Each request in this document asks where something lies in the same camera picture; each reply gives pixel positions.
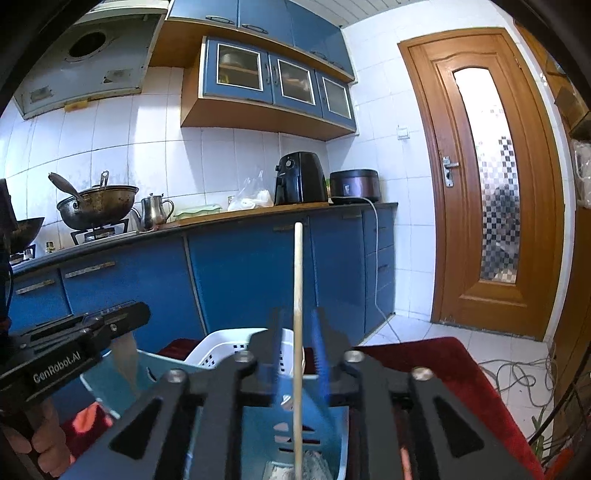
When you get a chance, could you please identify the person's left hand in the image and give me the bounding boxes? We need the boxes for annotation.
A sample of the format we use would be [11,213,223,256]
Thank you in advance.
[8,399,73,479]

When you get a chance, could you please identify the black air fryer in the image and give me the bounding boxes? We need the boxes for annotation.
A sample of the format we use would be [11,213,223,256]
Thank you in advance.
[274,152,330,206]

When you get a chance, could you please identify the wooden chopstick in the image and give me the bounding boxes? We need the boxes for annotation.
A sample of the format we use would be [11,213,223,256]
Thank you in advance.
[294,223,304,480]

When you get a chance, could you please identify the white perforated basket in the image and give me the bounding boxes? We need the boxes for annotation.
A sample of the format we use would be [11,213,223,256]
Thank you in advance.
[185,328,308,376]

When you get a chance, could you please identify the green plastic tray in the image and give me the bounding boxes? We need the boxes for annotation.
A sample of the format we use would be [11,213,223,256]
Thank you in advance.
[173,203,223,222]

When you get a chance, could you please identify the wooden door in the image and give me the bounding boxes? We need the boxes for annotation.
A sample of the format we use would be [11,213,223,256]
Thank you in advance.
[398,28,567,343]

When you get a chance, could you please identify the small dark wok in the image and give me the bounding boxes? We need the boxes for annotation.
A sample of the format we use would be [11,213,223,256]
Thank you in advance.
[9,217,45,253]

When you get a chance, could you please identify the glass-door wall cabinet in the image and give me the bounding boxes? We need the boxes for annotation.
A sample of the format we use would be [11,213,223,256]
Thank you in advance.
[181,37,359,142]

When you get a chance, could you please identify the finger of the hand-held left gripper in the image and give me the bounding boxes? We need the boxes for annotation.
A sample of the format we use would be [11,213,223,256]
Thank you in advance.
[10,302,151,354]

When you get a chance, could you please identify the green plant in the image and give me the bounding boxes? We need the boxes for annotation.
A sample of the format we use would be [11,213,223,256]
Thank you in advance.
[530,414,546,459]

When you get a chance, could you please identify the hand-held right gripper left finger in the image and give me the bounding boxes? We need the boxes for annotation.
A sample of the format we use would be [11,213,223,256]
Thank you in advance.
[60,308,284,480]

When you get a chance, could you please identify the metal door handle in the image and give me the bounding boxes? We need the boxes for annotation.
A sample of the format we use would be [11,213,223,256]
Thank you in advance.
[442,156,461,188]

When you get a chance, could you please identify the orange object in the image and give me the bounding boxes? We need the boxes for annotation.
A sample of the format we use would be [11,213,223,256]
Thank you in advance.
[75,401,119,433]

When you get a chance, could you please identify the dark rice cooker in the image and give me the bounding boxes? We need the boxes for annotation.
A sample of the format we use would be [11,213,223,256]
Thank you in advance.
[329,169,380,204]

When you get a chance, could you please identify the range hood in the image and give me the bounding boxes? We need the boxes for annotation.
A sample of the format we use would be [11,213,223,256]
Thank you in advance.
[13,7,169,119]

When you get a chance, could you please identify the blue base cabinets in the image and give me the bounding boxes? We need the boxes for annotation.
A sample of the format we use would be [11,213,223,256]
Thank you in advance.
[9,202,399,366]

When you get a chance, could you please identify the wooden shelf unit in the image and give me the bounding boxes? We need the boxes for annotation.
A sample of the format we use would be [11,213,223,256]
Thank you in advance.
[517,23,591,139]

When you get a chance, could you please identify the red mat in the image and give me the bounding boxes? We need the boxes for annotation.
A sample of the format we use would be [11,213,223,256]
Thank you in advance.
[62,337,546,480]

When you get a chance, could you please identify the gas stove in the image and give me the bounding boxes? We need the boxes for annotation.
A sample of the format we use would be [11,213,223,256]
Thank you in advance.
[9,219,130,265]

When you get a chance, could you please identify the metal kettle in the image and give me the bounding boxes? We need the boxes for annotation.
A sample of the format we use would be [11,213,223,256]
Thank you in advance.
[130,193,175,232]

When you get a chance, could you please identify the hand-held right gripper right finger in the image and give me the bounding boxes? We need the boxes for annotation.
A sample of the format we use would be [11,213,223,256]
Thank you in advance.
[311,307,536,480]

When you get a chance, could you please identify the white power cord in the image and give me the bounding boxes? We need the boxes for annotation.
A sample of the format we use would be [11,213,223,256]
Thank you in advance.
[332,197,403,343]

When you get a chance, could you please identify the blue upper cabinets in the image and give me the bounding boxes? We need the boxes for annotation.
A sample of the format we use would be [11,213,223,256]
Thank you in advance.
[165,0,357,85]

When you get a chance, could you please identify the grey floor cables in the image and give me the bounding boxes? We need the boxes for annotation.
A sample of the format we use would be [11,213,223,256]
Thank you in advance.
[478,340,562,412]

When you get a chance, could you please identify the light blue plastic basket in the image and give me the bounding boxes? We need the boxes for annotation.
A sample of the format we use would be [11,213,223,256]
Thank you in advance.
[81,348,352,480]

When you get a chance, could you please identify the large metal wok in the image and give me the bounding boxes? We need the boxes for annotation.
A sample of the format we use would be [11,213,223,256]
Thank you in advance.
[56,185,140,230]

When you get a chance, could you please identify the clear plastic bag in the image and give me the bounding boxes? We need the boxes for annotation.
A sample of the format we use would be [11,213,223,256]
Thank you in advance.
[227,171,276,212]

